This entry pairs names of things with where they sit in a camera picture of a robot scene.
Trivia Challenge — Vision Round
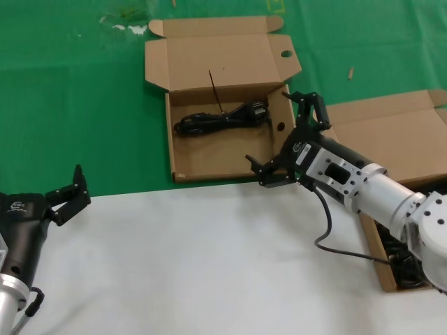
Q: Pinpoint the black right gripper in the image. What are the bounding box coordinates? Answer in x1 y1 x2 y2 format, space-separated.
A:
245 91 376 190

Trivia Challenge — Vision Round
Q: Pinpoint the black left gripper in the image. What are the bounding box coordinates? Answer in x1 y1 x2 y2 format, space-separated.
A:
0 164 92 284

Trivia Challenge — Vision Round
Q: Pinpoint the black power cable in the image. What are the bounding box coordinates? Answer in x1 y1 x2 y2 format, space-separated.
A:
173 68 272 137

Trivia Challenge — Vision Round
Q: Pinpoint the cardboard box with holed flap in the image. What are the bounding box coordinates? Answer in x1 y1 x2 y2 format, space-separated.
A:
144 15 303 184

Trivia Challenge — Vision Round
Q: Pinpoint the green table cloth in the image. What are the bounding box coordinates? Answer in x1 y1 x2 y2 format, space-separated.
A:
0 0 447 198

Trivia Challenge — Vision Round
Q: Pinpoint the clear plastic bag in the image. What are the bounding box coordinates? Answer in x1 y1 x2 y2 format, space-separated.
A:
98 9 149 36

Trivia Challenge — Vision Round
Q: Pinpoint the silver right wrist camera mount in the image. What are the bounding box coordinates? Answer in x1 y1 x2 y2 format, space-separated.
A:
307 145 366 214

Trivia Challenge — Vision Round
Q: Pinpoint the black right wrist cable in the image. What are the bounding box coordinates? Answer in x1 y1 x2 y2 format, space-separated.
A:
305 176 394 265

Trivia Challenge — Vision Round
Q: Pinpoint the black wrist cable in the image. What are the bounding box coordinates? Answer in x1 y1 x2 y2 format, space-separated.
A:
13 286 45 335
305 176 394 265

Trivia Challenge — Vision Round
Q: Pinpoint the cardboard box of cables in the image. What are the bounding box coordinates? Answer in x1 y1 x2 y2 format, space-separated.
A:
321 89 447 293

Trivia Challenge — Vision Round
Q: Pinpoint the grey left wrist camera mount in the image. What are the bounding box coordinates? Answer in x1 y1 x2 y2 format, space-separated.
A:
0 234 9 273

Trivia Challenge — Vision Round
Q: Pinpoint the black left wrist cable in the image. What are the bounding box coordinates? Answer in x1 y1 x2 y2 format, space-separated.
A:
13 286 45 335

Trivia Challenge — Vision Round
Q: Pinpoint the pile of black cables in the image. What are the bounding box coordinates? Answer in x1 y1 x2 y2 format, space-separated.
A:
378 223 438 290

